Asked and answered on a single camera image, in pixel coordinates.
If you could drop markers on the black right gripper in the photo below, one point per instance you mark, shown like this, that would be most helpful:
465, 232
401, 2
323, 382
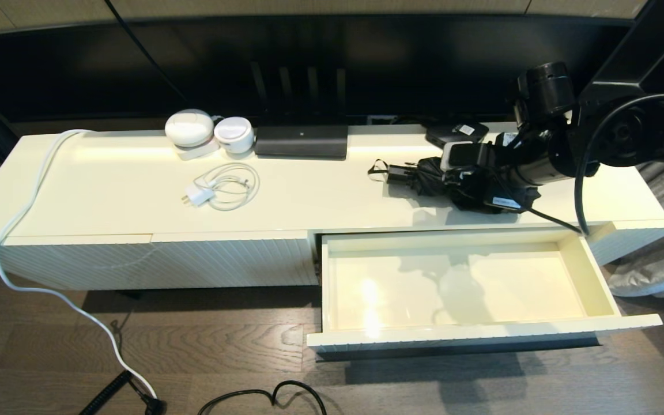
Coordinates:
502, 173

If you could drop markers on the black umbrella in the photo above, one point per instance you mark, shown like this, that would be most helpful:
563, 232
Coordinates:
424, 176

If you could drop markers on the white ribbed drawer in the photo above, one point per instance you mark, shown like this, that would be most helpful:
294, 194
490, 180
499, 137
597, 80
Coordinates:
453, 288

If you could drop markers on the cream white TV cabinet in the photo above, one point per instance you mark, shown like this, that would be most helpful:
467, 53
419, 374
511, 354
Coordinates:
309, 196

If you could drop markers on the black set-top box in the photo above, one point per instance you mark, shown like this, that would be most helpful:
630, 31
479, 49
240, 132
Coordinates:
453, 132

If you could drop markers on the black television screen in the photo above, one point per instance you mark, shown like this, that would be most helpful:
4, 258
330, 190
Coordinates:
366, 63

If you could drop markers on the grey curtain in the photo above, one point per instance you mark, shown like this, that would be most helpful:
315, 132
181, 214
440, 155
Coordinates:
660, 259

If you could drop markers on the black shelf unit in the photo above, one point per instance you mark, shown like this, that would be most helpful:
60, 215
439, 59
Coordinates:
655, 52

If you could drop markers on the black router with antennas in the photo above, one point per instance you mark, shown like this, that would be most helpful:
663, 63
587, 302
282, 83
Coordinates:
300, 141

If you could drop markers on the small white round device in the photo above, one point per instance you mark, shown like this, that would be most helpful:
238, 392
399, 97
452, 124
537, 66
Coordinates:
234, 136

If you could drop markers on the white ribbed cabinet door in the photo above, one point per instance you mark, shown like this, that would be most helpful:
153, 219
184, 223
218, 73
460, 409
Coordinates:
234, 259
78, 259

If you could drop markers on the white flat device base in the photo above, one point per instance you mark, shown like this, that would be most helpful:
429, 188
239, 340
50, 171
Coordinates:
196, 152

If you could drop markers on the large white round device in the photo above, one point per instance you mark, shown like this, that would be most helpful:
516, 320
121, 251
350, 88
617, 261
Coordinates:
189, 128

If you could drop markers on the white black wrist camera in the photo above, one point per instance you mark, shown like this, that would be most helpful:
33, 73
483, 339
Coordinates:
461, 155

